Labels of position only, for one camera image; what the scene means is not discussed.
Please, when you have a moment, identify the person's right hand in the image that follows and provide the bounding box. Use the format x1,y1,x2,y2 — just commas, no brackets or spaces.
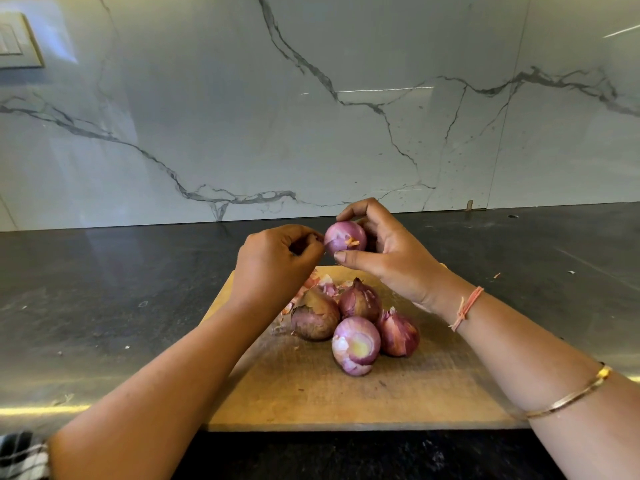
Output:
333,197,471,316

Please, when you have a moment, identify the person's right forearm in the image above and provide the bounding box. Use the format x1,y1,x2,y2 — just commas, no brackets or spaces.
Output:
440,289,640,480

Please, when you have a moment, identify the person's left hand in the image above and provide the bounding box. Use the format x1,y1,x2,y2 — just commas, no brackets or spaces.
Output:
232,223,326,321

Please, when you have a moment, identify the small red onion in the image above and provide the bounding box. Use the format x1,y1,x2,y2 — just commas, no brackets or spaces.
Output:
323,221,368,256

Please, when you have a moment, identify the orange thread bracelet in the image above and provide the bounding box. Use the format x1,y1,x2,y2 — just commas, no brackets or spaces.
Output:
448,285,485,333

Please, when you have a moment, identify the brownish red onion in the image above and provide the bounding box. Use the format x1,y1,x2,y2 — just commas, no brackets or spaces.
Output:
291,289,343,343

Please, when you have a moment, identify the red onion with pale patch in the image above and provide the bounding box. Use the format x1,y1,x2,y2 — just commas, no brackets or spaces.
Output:
331,315,382,378

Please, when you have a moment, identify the pile of onion peels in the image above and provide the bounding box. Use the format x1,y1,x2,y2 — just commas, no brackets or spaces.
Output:
283,273,351,316

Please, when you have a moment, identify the person's left forearm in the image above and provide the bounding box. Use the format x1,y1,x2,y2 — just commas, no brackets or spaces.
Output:
48,303,273,480

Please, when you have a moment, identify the wooden cutting board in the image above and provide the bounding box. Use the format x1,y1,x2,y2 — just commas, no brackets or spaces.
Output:
200,265,529,432

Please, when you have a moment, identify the gold bangle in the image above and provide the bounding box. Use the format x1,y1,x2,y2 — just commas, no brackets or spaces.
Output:
525,363,613,420

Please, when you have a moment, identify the black white plaid sleeve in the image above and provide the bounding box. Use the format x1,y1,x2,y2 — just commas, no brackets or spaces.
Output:
0,429,51,480

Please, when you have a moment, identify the white wall switch plate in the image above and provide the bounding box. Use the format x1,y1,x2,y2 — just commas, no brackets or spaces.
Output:
0,11,45,70

